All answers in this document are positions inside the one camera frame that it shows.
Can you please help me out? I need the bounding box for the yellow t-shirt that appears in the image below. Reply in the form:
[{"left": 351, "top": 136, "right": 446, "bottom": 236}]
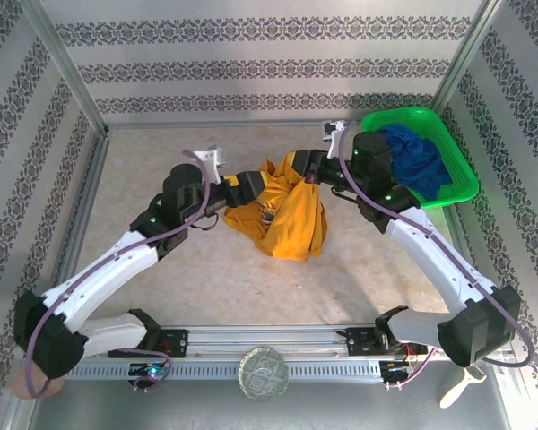
[{"left": 222, "top": 151, "right": 328, "bottom": 263}]

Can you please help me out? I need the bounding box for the aluminium back rail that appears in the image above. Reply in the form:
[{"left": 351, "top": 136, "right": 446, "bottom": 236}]
[{"left": 105, "top": 118, "right": 364, "bottom": 131}]

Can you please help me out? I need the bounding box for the white peeler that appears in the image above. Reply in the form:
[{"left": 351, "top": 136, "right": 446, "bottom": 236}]
[{"left": 438, "top": 363, "right": 488, "bottom": 409}]

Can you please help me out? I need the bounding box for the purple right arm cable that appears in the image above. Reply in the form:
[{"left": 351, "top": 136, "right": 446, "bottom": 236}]
[{"left": 338, "top": 118, "right": 535, "bottom": 391}]

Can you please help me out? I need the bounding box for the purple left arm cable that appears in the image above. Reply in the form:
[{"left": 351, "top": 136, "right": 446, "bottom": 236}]
[{"left": 24, "top": 149, "right": 213, "bottom": 400}]

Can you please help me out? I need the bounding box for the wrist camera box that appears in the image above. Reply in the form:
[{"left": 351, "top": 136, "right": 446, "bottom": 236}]
[
  {"left": 195, "top": 145, "right": 229, "bottom": 185},
  {"left": 321, "top": 119, "right": 355, "bottom": 159}
]

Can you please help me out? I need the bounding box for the aluminium frame post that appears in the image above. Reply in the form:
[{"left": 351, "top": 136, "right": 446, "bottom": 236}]
[
  {"left": 18, "top": 0, "right": 111, "bottom": 135},
  {"left": 429, "top": 0, "right": 506, "bottom": 117}
]

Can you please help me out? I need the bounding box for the blue cloth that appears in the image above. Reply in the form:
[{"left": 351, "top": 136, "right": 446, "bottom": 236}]
[{"left": 376, "top": 124, "right": 453, "bottom": 201}]

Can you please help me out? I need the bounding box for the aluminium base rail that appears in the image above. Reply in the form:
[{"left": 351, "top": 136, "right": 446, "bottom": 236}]
[{"left": 24, "top": 322, "right": 516, "bottom": 359}]

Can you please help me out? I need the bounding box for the pink translucent cup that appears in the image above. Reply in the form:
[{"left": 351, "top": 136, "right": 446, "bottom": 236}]
[{"left": 12, "top": 366, "right": 66, "bottom": 400}]

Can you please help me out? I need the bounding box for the round patterned glass dish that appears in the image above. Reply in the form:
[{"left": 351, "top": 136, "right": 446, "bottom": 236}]
[{"left": 237, "top": 345, "right": 291, "bottom": 403}]

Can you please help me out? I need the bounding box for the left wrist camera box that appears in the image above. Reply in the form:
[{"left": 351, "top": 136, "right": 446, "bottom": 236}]
[{"left": 195, "top": 145, "right": 229, "bottom": 185}]

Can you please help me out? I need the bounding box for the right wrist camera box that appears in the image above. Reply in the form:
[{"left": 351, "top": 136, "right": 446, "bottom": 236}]
[{"left": 321, "top": 119, "right": 355, "bottom": 159}]

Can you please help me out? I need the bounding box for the green plastic basket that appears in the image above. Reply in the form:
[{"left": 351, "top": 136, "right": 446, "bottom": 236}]
[{"left": 360, "top": 105, "right": 480, "bottom": 211}]

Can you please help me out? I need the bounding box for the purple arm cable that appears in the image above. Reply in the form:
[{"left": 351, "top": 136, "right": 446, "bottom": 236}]
[
  {"left": 24, "top": 149, "right": 213, "bottom": 400},
  {"left": 338, "top": 118, "right": 535, "bottom": 391}
]

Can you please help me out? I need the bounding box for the perforated metal cable duct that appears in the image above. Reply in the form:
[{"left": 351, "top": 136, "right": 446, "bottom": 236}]
[{"left": 66, "top": 360, "right": 382, "bottom": 382}]

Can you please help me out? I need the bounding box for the small circuit board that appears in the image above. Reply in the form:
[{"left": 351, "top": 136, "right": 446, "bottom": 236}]
[
  {"left": 380, "top": 360, "right": 416, "bottom": 375},
  {"left": 128, "top": 362, "right": 169, "bottom": 378}
]

